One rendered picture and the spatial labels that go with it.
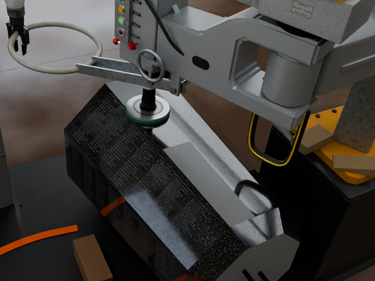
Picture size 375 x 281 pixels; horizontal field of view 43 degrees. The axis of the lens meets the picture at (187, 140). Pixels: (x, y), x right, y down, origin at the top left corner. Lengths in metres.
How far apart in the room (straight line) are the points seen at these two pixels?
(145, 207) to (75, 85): 2.11
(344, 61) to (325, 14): 0.36
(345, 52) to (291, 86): 0.24
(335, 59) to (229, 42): 0.39
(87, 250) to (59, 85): 1.79
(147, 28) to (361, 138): 1.16
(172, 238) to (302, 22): 0.99
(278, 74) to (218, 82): 0.27
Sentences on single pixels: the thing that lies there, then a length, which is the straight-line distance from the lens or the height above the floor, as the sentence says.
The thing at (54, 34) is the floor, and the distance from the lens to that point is 4.82.
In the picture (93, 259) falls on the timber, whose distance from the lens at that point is 2.60.
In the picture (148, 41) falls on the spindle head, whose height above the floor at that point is 1.27.
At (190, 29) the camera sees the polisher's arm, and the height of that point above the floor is 1.39.
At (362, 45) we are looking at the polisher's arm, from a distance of 1.93.
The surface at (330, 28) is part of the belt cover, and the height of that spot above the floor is 1.61.
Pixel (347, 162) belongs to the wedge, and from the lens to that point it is 2.38.
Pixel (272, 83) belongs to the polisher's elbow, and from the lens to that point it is 1.77.
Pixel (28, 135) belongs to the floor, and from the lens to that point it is 3.56.
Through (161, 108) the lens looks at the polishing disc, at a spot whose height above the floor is 0.85.
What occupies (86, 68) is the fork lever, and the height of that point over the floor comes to 0.93.
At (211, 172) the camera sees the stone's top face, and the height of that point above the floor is 0.82.
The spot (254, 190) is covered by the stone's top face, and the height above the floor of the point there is 0.82.
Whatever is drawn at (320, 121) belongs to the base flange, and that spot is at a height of 0.78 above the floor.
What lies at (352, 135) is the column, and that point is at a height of 0.85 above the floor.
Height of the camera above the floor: 2.22
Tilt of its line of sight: 39 degrees down
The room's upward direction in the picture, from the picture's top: 8 degrees clockwise
